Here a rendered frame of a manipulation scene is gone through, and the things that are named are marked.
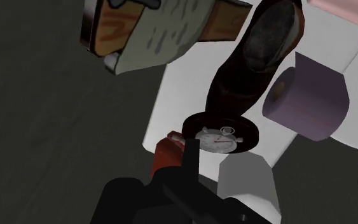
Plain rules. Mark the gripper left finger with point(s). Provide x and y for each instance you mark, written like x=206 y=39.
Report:
x=172 y=198

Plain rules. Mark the red bottle with white cap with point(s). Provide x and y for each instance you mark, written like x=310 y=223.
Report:
x=166 y=155

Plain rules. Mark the white stopwatch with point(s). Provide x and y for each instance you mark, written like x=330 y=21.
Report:
x=217 y=142

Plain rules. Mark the purple toilet paper roll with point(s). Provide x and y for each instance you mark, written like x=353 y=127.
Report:
x=309 y=105

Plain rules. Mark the black round plate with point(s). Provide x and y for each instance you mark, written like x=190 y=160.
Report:
x=248 y=130

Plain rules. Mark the dark brown vase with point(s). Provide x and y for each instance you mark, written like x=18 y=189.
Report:
x=237 y=86

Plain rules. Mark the pink block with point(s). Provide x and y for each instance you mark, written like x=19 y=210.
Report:
x=349 y=7

